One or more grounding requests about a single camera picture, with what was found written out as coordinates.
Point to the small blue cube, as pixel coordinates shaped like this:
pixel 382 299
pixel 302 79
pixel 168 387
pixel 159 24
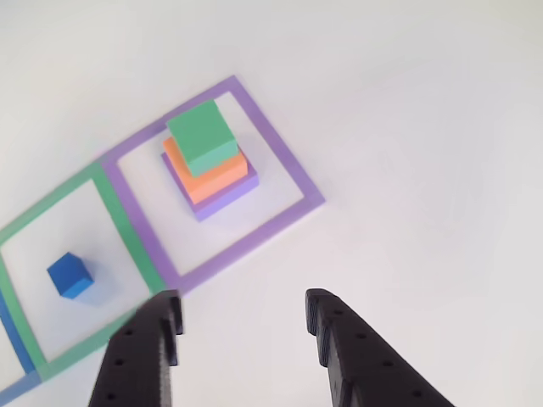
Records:
pixel 70 273

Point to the purple square block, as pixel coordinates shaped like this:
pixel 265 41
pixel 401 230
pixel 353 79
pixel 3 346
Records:
pixel 229 197

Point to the orange square block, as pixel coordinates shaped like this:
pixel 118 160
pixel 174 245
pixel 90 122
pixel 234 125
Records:
pixel 216 182

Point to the green cube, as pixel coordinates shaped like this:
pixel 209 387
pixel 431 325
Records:
pixel 199 131

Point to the blue square frame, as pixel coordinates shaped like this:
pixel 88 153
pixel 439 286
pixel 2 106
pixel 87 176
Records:
pixel 17 343

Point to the green square frame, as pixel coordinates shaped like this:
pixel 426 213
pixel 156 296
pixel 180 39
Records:
pixel 123 229

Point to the purple square frame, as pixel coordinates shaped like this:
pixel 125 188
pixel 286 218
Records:
pixel 140 220

